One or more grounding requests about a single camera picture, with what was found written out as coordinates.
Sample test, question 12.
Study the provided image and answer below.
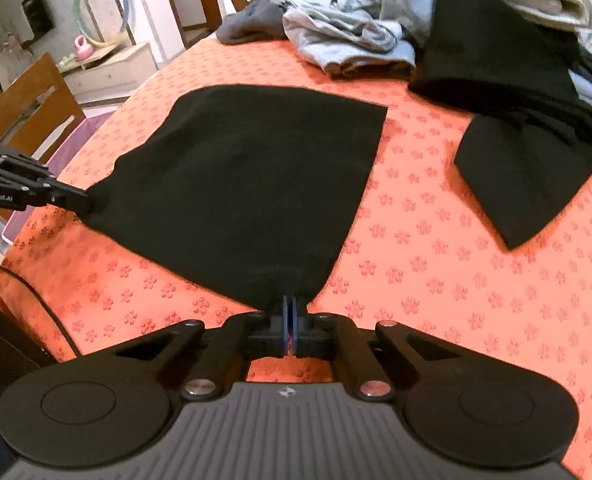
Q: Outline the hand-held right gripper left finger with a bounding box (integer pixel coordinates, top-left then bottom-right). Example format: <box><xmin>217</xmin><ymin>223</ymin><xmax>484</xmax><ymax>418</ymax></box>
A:
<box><xmin>116</xmin><ymin>296</ymin><xmax>290</xmax><ymax>402</ymax></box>

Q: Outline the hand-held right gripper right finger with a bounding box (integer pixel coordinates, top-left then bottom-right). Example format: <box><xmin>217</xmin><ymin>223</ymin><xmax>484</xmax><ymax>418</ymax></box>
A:
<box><xmin>291</xmin><ymin>296</ymin><xmax>464</xmax><ymax>401</ymax></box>

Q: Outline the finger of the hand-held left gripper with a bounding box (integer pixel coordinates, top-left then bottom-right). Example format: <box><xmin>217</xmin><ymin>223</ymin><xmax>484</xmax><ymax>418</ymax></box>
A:
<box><xmin>25</xmin><ymin>186</ymin><xmax>96</xmax><ymax>214</ymax></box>
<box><xmin>0</xmin><ymin>142</ymin><xmax>95</xmax><ymax>203</ymax></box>

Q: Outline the light wooden cabinet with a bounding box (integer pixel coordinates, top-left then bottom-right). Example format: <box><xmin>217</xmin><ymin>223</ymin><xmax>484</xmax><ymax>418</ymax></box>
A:
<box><xmin>58</xmin><ymin>41</ymin><xmax>160</xmax><ymax>97</ymax></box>

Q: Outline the orange floral tablecloth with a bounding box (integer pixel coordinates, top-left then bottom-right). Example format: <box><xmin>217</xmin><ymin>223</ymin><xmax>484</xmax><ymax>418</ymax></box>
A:
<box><xmin>0</xmin><ymin>35</ymin><xmax>592</xmax><ymax>480</ymax></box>

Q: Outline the colourful hula hoop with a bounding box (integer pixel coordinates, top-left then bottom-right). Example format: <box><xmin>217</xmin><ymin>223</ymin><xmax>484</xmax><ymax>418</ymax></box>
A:
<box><xmin>72</xmin><ymin>0</ymin><xmax>136</xmax><ymax>50</ymax></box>

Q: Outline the dark grey cloth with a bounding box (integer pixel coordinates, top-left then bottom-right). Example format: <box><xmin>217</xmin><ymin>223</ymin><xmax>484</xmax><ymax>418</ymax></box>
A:
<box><xmin>216</xmin><ymin>0</ymin><xmax>291</xmax><ymax>46</ymax></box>

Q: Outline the light grey crumpled garment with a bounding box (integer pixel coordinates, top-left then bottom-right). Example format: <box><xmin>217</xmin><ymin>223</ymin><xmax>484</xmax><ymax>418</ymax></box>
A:
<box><xmin>282</xmin><ymin>0</ymin><xmax>418</xmax><ymax>80</ymax></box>

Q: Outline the black draped garment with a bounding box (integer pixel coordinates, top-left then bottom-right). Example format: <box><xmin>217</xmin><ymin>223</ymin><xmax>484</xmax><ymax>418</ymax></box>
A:
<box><xmin>408</xmin><ymin>0</ymin><xmax>592</xmax><ymax>252</ymax></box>

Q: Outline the black cable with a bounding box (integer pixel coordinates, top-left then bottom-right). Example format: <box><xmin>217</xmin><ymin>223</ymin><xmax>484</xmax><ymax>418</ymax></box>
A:
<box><xmin>0</xmin><ymin>242</ymin><xmax>82</xmax><ymax>358</ymax></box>

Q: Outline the black wall television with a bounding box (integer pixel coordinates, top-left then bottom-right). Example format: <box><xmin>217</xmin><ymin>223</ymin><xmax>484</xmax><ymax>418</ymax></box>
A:
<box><xmin>21</xmin><ymin>0</ymin><xmax>57</xmax><ymax>45</ymax></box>

